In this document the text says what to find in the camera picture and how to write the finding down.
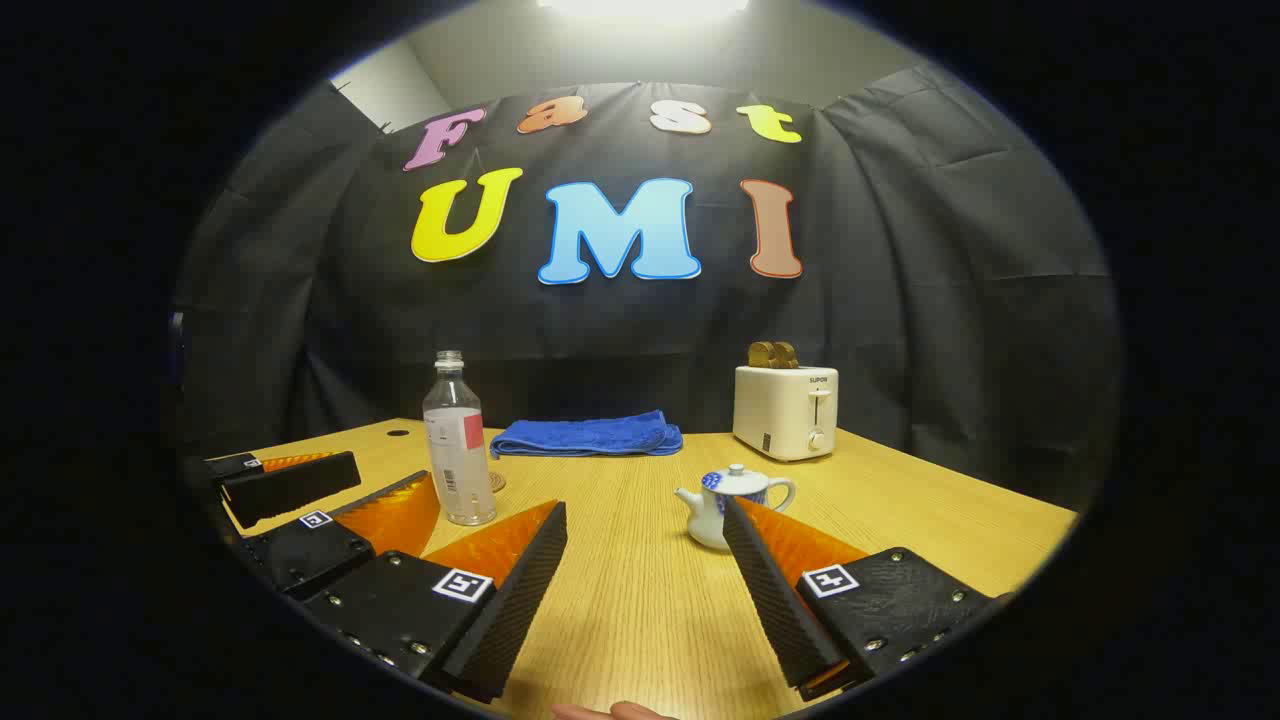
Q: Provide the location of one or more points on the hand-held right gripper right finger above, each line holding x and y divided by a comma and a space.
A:
770, 600

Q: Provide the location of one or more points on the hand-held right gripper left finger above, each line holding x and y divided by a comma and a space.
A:
525, 600

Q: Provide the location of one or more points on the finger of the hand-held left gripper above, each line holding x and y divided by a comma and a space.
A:
290, 488
310, 555

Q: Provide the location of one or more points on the white blue-patterned teacup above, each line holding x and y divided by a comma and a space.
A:
705, 520

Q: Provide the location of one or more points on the white blue teacup lid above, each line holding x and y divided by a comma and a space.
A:
735, 483

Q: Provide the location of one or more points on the clear plastic water bottle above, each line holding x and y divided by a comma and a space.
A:
458, 470

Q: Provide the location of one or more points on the folded blue towel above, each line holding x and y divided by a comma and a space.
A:
590, 437

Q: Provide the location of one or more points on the white toaster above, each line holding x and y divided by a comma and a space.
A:
785, 415

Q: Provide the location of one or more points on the brown toast slice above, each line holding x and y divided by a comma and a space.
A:
786, 356
760, 355

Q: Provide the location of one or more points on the black backdrop cloth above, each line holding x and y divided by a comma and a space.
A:
900, 300

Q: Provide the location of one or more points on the ceiling light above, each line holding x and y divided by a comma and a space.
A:
645, 6

